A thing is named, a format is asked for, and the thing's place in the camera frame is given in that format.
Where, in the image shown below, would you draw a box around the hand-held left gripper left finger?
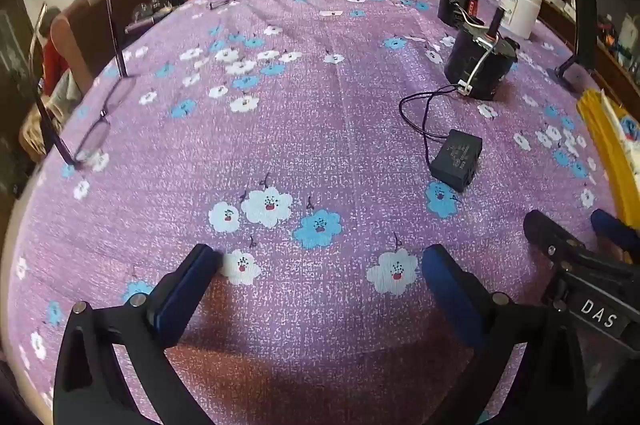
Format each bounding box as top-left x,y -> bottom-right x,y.
52,243 -> 223,425

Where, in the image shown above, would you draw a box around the black phone on stand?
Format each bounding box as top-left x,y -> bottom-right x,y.
547,0 -> 601,93

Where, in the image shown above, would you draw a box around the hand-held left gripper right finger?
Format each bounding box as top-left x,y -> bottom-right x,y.
421,244 -> 601,425

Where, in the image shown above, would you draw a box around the small black adapter box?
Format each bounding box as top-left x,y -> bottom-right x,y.
431,129 -> 483,193

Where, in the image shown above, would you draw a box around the black cylindrical motor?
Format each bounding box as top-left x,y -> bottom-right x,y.
444,8 -> 521,101

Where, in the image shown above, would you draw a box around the thin black cable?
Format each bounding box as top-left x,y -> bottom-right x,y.
398,84 -> 468,171

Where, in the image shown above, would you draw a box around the eyeglasses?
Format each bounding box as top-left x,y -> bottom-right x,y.
27,0 -> 138,171

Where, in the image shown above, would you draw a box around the white plastic bucket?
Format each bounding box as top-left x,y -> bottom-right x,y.
500,0 -> 543,38

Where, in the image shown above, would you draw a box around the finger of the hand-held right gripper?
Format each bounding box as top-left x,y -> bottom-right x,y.
523,209 -> 601,276
590,208 -> 640,263

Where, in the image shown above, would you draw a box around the yellow cardboard box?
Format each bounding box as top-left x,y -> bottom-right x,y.
575,88 -> 640,251

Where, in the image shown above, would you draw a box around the purple floral blanket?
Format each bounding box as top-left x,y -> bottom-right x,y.
0,0 -> 640,425

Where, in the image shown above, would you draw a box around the dark bundle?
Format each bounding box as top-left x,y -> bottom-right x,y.
131,0 -> 174,32

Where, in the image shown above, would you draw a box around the shelf clutter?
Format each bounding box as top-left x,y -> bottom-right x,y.
597,12 -> 640,71

